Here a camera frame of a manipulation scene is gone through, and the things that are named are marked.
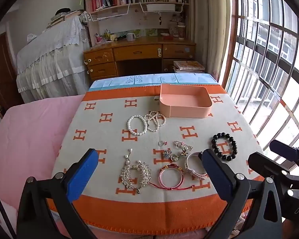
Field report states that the large pearl bracelet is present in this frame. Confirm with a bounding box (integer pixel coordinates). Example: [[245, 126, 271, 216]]
[[127, 115, 148, 136]]

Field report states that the black bead bracelet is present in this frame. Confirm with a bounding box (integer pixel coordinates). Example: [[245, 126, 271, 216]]
[[211, 132, 238, 161]]

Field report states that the pale curtain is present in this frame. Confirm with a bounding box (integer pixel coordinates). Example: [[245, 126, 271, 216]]
[[189, 0, 232, 80]]

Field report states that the silver leaf pendant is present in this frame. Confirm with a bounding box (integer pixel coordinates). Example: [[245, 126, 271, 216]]
[[121, 148, 136, 187]]

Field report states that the pink bedsheet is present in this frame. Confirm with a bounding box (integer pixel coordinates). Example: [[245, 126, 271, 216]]
[[0, 95, 85, 212]]

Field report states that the white wire rack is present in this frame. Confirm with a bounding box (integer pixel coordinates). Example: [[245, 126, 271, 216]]
[[88, 4, 130, 22]]

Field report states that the pink plastic tray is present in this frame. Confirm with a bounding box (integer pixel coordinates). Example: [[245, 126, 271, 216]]
[[159, 83, 213, 119]]

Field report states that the white lace-covered piano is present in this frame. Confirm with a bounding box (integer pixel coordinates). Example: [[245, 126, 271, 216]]
[[16, 15, 90, 102]]

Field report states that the wooden bookshelf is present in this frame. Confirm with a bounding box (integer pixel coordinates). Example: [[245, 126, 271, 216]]
[[83, 0, 191, 48]]

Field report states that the light blue printed mat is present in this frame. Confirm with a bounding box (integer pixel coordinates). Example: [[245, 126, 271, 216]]
[[88, 73, 218, 92]]

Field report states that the wooden desk with drawers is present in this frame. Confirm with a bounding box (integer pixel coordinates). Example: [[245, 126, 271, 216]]
[[83, 36, 197, 81]]

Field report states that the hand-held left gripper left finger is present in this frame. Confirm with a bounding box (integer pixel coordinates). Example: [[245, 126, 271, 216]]
[[16, 148, 99, 239]]

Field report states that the red cord bracelet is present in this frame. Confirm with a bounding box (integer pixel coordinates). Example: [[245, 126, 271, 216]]
[[149, 181, 196, 190]]

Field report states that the orange and cream patterned blanket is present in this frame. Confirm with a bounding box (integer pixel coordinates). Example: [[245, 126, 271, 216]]
[[46, 86, 265, 234]]

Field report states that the brown wooden door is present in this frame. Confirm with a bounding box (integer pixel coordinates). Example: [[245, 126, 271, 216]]
[[0, 32, 24, 116]]

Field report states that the red and gold bangle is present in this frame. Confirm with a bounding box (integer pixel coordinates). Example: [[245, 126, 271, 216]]
[[159, 164, 184, 187]]

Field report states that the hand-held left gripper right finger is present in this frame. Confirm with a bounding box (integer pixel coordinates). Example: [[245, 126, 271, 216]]
[[198, 149, 283, 239]]

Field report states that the stack of colourful books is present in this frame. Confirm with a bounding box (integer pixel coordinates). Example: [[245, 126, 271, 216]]
[[173, 60, 205, 74]]

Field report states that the small pearl bracelet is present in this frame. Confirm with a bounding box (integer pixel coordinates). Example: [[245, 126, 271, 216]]
[[151, 111, 167, 127], [144, 114, 157, 130], [148, 116, 160, 132]]

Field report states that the white plastic basket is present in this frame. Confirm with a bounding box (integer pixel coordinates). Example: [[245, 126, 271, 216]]
[[146, 3, 176, 12]]

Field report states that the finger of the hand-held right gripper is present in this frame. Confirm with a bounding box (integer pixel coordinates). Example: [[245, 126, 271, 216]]
[[247, 152, 297, 200], [269, 140, 299, 170]]

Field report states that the pale pink wristwatch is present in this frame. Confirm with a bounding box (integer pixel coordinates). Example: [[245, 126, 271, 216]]
[[185, 151, 207, 180]]

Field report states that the metal window grille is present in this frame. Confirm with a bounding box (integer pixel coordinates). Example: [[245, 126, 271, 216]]
[[224, 0, 299, 165]]

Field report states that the silver rhinestone hair comb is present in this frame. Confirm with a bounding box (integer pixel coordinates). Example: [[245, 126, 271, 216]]
[[130, 161, 152, 195]]

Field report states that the gold pearl pin brooch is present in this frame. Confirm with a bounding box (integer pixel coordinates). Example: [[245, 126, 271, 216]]
[[174, 141, 193, 151]]

